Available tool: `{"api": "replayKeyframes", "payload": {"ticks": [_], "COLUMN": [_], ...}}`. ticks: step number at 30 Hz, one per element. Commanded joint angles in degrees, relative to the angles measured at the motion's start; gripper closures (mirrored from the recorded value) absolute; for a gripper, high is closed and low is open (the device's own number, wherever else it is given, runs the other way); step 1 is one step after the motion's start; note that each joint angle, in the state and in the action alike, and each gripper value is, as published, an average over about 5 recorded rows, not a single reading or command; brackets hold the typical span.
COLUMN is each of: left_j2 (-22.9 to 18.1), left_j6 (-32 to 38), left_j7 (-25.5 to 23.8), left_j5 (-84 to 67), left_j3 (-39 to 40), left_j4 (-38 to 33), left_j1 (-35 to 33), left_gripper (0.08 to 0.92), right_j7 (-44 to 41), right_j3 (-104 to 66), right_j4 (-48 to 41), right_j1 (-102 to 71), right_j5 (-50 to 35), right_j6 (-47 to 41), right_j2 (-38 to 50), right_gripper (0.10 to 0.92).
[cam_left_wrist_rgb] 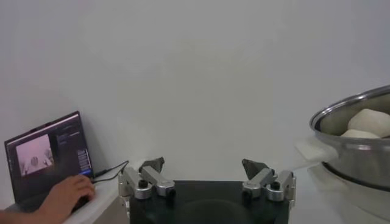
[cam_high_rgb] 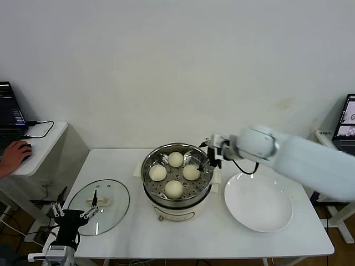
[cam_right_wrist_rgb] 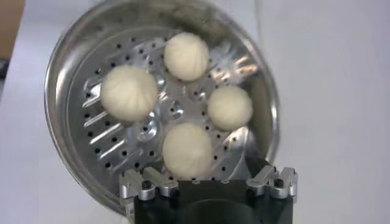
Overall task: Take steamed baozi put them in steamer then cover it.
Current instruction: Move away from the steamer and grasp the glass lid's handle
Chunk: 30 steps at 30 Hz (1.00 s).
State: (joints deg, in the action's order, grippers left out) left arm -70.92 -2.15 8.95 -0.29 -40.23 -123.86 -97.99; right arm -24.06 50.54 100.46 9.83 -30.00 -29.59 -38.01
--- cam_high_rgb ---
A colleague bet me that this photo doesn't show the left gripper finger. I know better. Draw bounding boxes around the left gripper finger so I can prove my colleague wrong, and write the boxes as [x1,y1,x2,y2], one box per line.
[79,190,100,219]
[50,187,68,218]

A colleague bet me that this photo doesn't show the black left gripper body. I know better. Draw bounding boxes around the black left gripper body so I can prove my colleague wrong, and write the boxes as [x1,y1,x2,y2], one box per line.
[55,209,85,244]

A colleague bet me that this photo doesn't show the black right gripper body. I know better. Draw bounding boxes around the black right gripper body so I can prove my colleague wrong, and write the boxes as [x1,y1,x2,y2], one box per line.
[207,146,222,169]

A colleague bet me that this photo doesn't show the white steamed baozi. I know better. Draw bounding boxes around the white steamed baozi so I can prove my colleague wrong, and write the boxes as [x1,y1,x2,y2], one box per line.
[149,165,168,182]
[182,163,202,181]
[168,151,184,168]
[164,180,184,200]

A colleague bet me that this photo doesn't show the round glass pot lid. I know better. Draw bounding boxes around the round glass pot lid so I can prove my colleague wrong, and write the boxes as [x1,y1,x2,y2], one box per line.
[67,178,131,237]

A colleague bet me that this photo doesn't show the black computer mouse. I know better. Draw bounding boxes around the black computer mouse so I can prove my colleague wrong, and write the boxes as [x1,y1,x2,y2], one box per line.
[23,142,33,161]

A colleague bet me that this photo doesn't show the person's bare forearm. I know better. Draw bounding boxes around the person's bare forearm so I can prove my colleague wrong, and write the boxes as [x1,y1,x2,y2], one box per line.
[0,159,11,178]

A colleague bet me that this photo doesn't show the stainless steel steamer basket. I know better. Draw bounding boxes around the stainless steel steamer basket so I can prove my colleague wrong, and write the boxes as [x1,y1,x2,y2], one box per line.
[140,142,215,208]

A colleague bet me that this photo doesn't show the person's bare hand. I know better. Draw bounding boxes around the person's bare hand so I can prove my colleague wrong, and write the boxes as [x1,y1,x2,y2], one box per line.
[3,140,33,175]

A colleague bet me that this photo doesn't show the cream electric cooker base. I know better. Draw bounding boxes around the cream electric cooker base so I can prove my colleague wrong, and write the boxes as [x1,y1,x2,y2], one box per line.
[134,162,222,222]

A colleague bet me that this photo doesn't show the white round plate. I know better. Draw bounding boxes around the white round plate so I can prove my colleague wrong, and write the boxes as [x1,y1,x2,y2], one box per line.
[224,171,293,233]

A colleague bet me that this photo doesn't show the black laptop with mouse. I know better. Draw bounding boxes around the black laptop with mouse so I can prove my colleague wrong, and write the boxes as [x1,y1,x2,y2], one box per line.
[0,80,30,164]

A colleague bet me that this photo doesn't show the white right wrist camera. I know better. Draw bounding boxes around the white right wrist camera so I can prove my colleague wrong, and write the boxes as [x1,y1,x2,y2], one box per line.
[212,133,231,149]

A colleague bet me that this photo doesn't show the white power strip with cable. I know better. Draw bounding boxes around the white power strip with cable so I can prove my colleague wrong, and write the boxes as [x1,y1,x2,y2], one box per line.
[0,217,52,247]

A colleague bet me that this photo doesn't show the black laptop power cable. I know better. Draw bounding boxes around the black laptop power cable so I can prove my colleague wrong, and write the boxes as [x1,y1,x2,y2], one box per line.
[21,120,55,139]

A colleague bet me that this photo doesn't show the grey laptop showing camera views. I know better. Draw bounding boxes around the grey laptop showing camera views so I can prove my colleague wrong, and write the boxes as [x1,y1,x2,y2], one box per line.
[332,93,355,156]

